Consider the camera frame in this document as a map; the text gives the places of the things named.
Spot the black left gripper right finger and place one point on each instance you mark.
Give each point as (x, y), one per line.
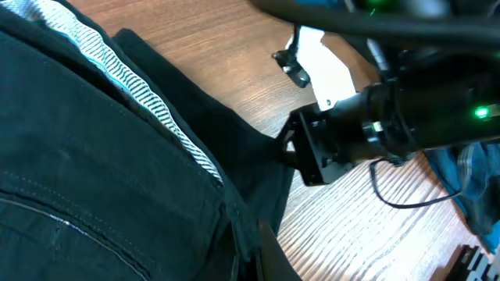
(271, 262)

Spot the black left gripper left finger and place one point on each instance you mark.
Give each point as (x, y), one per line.
(237, 268)

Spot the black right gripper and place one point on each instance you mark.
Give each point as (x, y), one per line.
(325, 145)

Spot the black shorts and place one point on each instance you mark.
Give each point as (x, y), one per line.
(115, 166)

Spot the dark navy garment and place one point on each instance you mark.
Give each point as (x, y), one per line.
(473, 171)

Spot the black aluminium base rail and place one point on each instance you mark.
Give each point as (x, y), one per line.
(473, 265)

